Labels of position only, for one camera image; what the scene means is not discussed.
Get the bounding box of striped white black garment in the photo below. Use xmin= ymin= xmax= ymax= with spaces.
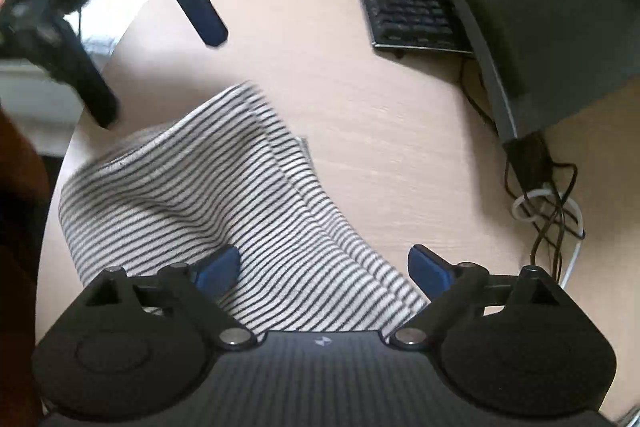
xmin=58 ymin=83 xmax=426 ymax=334

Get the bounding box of black power adapter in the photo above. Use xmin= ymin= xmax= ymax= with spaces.
xmin=504 ymin=132 xmax=553 ymax=192

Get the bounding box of black cable bundle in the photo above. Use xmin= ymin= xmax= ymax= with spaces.
xmin=459 ymin=56 xmax=586 ymax=287

